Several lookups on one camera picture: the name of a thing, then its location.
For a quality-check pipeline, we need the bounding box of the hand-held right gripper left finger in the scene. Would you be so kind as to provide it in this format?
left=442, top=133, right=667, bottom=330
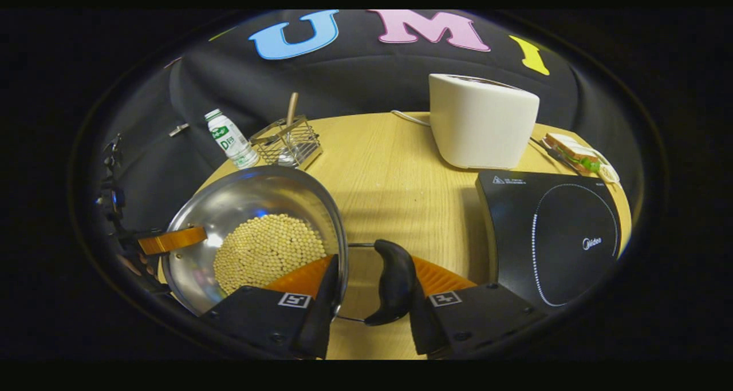
left=200, top=254, right=341, bottom=359

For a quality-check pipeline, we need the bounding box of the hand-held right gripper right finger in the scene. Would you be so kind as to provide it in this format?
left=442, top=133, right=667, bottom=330
left=408, top=256, right=547, bottom=357

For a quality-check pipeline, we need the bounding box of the steel pot with black handles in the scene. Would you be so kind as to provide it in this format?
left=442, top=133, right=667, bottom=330
left=160, top=165, right=417, bottom=327

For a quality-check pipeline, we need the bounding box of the black induction cooktop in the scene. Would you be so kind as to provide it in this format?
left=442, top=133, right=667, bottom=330
left=475, top=171, right=622, bottom=311

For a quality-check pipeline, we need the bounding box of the pile of yellow soybeans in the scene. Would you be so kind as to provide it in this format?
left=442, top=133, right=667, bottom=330
left=213, top=214, right=327, bottom=296

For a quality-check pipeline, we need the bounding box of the white bottle with green label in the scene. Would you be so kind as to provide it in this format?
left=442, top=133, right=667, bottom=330
left=204, top=109, right=261, bottom=170

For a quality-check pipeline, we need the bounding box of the white toaster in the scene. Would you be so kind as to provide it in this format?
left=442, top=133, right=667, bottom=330
left=428, top=73, right=540, bottom=170

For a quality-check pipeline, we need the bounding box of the small white plate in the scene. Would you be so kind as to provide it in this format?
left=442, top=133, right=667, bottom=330
left=541, top=139, right=620, bottom=184

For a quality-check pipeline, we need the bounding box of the wire mesh basket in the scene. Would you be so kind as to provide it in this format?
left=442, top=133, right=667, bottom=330
left=250, top=114, right=323, bottom=168

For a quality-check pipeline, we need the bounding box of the white power cord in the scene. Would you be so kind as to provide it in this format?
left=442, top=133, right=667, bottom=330
left=391, top=110, right=431, bottom=127

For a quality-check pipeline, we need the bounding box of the black power cable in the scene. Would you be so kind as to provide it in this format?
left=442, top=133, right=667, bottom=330
left=530, top=136, right=568, bottom=165

